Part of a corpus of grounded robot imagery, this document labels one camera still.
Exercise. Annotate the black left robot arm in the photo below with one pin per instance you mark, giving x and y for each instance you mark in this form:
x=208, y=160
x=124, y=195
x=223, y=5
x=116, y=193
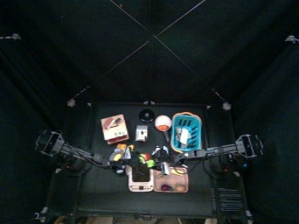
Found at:
x=66, y=148

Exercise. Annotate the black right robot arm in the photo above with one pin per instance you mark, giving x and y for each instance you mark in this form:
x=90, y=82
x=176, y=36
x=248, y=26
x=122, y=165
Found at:
x=218, y=150

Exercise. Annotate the pink square plate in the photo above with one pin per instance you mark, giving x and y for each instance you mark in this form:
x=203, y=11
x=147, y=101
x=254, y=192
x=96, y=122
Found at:
x=171, y=182

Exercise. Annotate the red toy food piece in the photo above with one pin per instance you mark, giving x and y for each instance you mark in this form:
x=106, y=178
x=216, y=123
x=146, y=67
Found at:
x=147, y=157

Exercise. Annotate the yellow toy food piece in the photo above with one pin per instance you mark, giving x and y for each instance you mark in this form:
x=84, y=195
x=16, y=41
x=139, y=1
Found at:
x=178, y=172

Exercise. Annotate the orange toy food piece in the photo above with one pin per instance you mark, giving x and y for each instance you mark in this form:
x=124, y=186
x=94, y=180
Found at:
x=122, y=146

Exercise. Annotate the purple toy food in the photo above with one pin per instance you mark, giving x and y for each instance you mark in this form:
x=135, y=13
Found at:
x=166, y=187

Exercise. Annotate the small white box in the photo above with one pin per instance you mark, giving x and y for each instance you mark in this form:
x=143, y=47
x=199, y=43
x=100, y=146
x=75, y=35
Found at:
x=142, y=133

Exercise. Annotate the tan toy food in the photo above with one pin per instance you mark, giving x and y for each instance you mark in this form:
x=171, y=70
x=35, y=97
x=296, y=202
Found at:
x=180, y=187

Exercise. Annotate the white item in basket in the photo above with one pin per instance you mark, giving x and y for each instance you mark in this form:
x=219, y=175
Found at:
x=183, y=136

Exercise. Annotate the teal basket with orange rim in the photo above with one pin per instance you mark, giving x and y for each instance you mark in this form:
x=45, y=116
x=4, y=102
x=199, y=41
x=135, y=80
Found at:
x=187, y=131

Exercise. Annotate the white and orange ladle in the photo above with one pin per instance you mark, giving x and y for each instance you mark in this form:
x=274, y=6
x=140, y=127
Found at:
x=163, y=122

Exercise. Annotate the black round disc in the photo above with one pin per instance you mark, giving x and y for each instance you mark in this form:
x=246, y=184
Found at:
x=147, y=115

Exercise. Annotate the white printed label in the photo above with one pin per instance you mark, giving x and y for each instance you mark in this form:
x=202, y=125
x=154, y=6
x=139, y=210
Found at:
x=230, y=199

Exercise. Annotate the metal frame bracket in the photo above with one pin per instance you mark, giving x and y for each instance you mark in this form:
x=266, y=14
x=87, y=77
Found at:
x=13, y=37
x=291, y=38

